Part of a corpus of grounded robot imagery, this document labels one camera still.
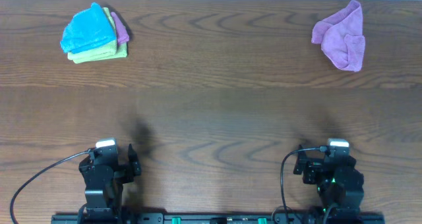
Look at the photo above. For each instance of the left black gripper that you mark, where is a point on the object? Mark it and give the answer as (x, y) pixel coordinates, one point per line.
(123, 171)

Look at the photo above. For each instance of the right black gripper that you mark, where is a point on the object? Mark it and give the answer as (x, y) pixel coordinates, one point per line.
(312, 167)

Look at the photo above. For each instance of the purple microfiber cloth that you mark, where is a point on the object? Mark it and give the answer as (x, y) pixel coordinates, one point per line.
(341, 38)

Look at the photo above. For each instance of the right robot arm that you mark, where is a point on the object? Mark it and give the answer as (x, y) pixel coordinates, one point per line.
(339, 184)

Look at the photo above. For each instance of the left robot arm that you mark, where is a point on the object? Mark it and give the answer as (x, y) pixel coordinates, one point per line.
(104, 178)

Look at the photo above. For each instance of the green folded cloth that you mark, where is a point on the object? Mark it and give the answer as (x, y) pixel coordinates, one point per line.
(110, 50)

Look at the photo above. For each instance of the small purple folded cloth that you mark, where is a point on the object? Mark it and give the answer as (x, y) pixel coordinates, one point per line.
(122, 34)

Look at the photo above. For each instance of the blue folded cloth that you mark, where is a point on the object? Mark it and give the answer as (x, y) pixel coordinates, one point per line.
(87, 30)

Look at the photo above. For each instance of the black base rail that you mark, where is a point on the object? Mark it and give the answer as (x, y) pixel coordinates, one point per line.
(159, 218)

